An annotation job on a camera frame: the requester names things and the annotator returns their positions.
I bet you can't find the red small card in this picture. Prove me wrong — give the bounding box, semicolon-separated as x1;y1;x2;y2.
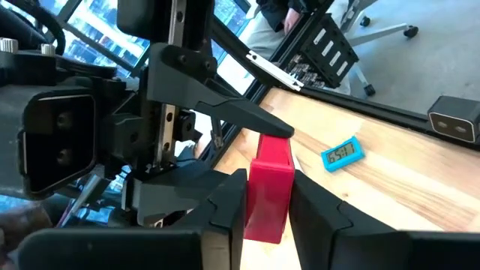
243;133;296;245

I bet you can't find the person's hand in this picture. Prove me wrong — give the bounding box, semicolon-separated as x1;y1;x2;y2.
283;6;302;35

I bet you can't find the teal small card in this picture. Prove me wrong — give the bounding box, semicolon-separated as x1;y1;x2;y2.
320;135;367;173

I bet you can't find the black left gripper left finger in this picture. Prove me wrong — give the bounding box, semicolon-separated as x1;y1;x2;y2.
16;168;248;270

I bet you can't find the table-level camera box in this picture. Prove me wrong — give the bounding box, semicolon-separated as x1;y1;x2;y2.
427;95;480;144

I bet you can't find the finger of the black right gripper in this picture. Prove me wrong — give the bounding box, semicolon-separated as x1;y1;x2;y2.
147;42;296;139
122;168;241;230

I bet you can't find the white office chair base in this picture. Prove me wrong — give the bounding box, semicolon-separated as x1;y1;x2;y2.
343;0;420;98

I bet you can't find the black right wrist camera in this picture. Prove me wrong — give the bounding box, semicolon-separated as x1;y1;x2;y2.
0;84;99;200

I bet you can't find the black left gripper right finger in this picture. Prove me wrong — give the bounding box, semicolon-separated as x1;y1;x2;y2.
288;170;480;270

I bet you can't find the silver metal bracket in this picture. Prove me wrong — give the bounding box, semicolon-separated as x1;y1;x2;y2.
245;50;305;93

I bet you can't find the person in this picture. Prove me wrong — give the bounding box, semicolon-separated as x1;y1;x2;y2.
239;0;353;95

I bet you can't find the black vented electronics box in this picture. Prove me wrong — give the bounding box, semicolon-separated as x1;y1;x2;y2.
284;13;360;90

